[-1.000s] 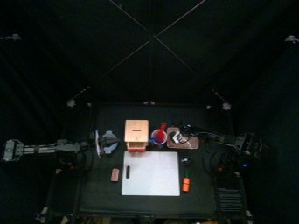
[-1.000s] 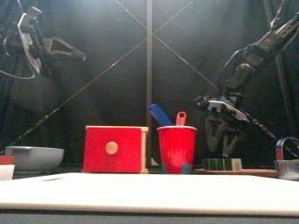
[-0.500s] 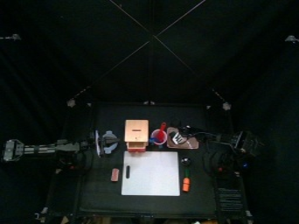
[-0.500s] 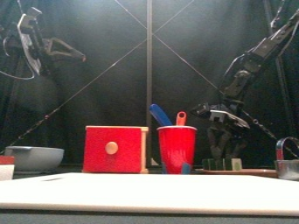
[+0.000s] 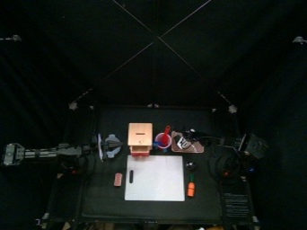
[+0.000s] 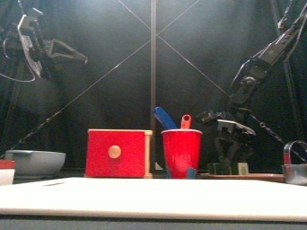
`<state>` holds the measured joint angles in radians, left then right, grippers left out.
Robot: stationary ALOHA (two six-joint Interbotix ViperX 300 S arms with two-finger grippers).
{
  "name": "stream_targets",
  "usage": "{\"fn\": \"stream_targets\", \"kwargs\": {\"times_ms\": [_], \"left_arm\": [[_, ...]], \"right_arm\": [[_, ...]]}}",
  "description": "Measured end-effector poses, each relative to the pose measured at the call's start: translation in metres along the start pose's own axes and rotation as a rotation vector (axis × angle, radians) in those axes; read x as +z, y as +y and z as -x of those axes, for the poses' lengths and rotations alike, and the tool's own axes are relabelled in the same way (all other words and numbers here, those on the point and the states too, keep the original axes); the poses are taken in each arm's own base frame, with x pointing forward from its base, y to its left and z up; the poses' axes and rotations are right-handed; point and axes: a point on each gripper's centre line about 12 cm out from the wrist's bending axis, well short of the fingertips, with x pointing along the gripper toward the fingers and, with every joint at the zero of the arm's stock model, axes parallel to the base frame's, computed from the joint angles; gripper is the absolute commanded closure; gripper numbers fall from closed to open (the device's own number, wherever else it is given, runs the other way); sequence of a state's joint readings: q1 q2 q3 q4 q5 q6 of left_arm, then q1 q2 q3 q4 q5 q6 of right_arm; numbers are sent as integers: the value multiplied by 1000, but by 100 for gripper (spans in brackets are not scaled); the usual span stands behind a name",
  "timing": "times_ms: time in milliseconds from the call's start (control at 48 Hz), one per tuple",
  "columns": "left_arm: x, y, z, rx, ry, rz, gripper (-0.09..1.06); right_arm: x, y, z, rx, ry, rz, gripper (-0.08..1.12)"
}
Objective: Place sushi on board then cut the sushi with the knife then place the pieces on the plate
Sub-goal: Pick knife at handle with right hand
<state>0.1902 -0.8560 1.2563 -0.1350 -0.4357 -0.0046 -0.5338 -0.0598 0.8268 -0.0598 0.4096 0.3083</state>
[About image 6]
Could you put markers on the dark green toy sushi roll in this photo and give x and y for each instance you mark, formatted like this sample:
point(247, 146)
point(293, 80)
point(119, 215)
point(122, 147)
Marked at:
point(242, 169)

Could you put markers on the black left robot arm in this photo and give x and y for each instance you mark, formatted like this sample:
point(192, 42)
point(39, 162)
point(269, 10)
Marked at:
point(10, 42)

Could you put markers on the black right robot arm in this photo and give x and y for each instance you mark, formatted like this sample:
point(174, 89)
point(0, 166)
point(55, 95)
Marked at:
point(263, 60)

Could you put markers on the brown wooden plate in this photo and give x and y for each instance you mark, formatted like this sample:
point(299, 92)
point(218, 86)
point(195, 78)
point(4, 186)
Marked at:
point(255, 177)

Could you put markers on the white plastic cutting board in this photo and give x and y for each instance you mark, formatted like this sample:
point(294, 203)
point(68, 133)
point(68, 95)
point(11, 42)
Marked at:
point(159, 197)

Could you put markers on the red plastic cup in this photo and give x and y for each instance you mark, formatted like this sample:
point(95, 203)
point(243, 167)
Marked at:
point(182, 152)

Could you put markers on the small blue toy piece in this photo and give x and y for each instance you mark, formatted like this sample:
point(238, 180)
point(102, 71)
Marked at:
point(191, 173)

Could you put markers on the metal measuring cup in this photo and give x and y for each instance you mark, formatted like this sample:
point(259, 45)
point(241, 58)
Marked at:
point(295, 175)

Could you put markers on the red wooden box with knob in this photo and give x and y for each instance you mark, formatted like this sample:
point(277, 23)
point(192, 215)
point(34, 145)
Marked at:
point(100, 155)

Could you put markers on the red and white container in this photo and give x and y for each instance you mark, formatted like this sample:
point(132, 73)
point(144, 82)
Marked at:
point(6, 172)

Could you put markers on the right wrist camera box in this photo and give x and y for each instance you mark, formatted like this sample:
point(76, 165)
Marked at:
point(209, 117)

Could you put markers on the vertical metal frame pole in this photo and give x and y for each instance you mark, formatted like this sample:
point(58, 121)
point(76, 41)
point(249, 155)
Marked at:
point(154, 75)

